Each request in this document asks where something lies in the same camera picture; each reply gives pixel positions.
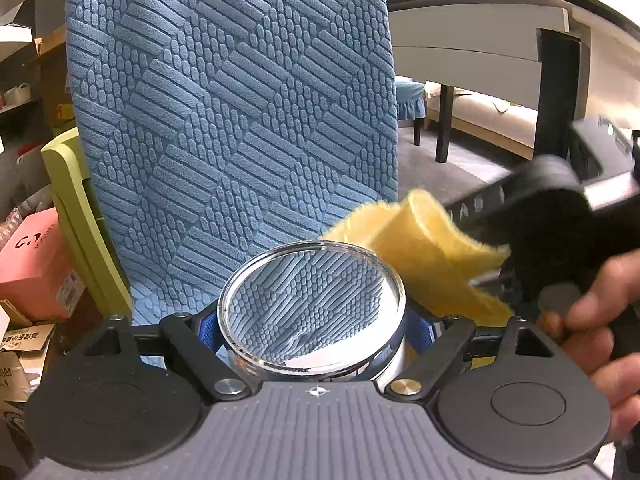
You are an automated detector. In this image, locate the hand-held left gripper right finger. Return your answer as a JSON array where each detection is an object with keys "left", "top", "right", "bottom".
[{"left": 386, "top": 305, "right": 570, "bottom": 402}]

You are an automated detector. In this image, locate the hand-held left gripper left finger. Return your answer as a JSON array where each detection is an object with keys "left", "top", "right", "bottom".
[{"left": 80, "top": 305, "right": 254, "bottom": 401}]

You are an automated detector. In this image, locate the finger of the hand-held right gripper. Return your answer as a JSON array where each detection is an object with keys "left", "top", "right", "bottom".
[{"left": 444, "top": 179, "right": 512, "bottom": 232}]

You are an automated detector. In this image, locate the yellow cleaning cloth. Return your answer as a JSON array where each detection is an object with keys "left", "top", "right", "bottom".
[{"left": 319, "top": 189, "right": 517, "bottom": 329}]

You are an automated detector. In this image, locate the clear round glass container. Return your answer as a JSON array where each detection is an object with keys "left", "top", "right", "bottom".
[{"left": 217, "top": 242, "right": 407, "bottom": 387}]

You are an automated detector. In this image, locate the person's right hand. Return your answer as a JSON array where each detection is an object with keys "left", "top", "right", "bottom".
[{"left": 541, "top": 247, "right": 640, "bottom": 442}]

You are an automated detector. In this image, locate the beige sofa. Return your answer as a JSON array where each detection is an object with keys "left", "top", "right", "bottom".
[{"left": 424, "top": 81, "right": 541, "bottom": 162}]

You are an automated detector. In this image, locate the small blue covered chair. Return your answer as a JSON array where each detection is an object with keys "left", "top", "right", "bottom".
[{"left": 394, "top": 79, "right": 427, "bottom": 147}]

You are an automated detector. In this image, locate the yellow-green plastic chair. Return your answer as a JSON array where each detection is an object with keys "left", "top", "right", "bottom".
[{"left": 40, "top": 126, "right": 134, "bottom": 322}]

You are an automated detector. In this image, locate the white table with black legs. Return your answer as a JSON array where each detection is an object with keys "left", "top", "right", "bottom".
[{"left": 387, "top": 0, "right": 640, "bottom": 173}]

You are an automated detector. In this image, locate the brown printed cardboard box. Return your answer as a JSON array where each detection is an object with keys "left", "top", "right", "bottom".
[{"left": 0, "top": 321, "right": 57, "bottom": 361}]

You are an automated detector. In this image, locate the pink cardboard box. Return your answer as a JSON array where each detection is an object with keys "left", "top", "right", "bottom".
[{"left": 0, "top": 207, "right": 87, "bottom": 322}]

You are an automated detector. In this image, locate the blue textured chair cover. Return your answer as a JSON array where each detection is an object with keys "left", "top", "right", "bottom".
[{"left": 64, "top": 0, "right": 401, "bottom": 332}]

